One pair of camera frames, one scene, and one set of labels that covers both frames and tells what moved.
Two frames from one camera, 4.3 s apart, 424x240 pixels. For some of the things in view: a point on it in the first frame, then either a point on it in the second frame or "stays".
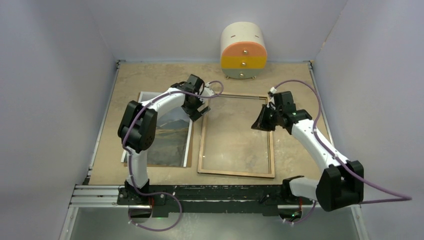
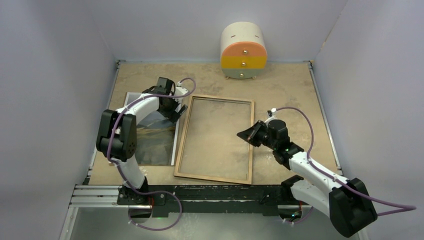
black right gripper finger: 266,121 to 250,134
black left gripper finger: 194,117 to 176,115
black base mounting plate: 272,200 stays
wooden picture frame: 272,160 to 210,148
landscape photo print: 173,147 stays
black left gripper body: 191,109 to 171,106
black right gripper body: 278,113 to 263,138
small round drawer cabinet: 243,52 stays
